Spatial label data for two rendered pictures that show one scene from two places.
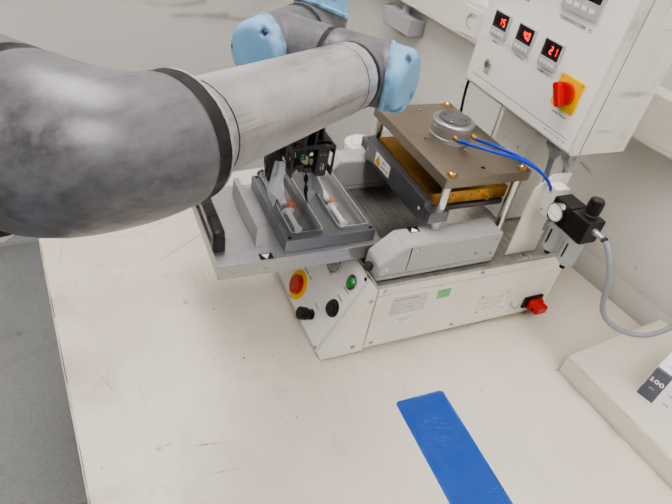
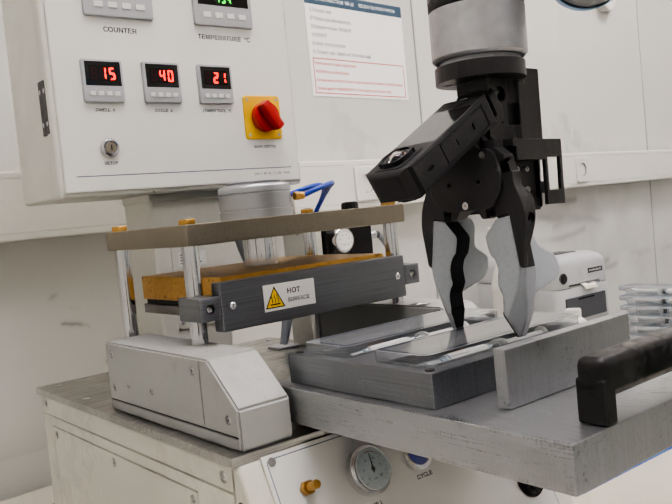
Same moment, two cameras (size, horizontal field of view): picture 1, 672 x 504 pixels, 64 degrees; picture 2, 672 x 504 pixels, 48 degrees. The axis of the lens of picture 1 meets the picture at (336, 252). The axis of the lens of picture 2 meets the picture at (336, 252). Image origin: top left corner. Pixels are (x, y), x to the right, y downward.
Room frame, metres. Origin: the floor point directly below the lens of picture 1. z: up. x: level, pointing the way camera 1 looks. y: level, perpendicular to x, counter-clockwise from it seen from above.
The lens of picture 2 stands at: (0.99, 0.67, 1.11)
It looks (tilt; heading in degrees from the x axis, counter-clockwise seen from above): 3 degrees down; 261
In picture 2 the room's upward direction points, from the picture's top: 6 degrees counter-clockwise
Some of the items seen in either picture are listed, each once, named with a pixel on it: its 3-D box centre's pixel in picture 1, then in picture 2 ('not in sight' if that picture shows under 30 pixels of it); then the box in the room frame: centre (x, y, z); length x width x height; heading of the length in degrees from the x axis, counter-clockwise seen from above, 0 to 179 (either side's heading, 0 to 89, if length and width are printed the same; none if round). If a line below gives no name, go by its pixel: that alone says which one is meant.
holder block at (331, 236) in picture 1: (310, 206); (444, 352); (0.81, 0.06, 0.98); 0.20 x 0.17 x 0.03; 30
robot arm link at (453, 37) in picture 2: not in sight; (474, 41); (0.77, 0.08, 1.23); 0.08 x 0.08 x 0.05
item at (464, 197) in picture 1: (444, 159); (267, 256); (0.94, -0.17, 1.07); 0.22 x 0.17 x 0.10; 30
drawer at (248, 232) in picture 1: (285, 215); (490, 372); (0.79, 0.10, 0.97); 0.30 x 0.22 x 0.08; 120
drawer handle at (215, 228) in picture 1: (208, 214); (655, 365); (0.72, 0.22, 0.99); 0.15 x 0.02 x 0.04; 30
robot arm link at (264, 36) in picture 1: (288, 47); not in sight; (0.67, 0.11, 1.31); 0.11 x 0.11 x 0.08; 68
